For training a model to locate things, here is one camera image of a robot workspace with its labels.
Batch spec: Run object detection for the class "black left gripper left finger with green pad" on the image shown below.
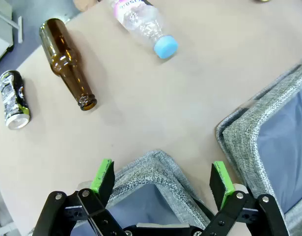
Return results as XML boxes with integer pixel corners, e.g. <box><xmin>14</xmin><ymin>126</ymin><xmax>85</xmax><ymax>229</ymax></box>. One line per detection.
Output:
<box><xmin>31</xmin><ymin>158</ymin><xmax>127</xmax><ymax>236</ymax></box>

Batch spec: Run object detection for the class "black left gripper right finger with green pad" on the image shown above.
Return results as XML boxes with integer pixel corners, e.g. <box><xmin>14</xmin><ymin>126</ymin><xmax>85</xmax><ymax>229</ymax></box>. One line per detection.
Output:
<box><xmin>202</xmin><ymin>161</ymin><xmax>290</xmax><ymax>236</ymax></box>

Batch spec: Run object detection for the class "brown glass bottle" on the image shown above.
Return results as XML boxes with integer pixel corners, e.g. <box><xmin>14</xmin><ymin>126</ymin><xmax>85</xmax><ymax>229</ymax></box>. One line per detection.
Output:
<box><xmin>39</xmin><ymin>18</ymin><xmax>98</xmax><ymax>112</ymax></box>

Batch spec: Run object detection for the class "clear plastic bottle pink label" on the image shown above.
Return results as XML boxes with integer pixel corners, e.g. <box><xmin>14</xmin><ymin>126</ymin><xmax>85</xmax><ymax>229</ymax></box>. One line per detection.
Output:
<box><xmin>109</xmin><ymin>0</ymin><xmax>179</xmax><ymax>59</ymax></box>

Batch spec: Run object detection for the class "grey fabric basket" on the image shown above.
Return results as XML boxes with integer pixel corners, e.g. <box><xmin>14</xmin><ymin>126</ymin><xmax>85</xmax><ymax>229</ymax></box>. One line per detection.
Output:
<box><xmin>74</xmin><ymin>149</ymin><xmax>215</xmax><ymax>236</ymax></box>
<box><xmin>216</xmin><ymin>56</ymin><xmax>302</xmax><ymax>236</ymax></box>

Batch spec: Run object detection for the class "crushed black drink can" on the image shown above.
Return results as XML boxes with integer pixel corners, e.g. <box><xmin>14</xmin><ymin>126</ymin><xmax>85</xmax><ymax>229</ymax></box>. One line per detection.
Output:
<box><xmin>0</xmin><ymin>70</ymin><xmax>31</xmax><ymax>130</ymax></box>

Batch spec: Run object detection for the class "white metal bar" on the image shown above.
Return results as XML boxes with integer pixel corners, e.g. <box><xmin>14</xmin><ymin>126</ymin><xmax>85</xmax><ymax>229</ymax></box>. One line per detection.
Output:
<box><xmin>0</xmin><ymin>4</ymin><xmax>24</xmax><ymax>44</ymax></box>

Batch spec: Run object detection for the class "grey metal cabinet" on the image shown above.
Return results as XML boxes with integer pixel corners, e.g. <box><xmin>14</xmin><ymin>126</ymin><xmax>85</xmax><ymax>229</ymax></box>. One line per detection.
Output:
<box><xmin>0</xmin><ymin>0</ymin><xmax>14</xmax><ymax>67</ymax></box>

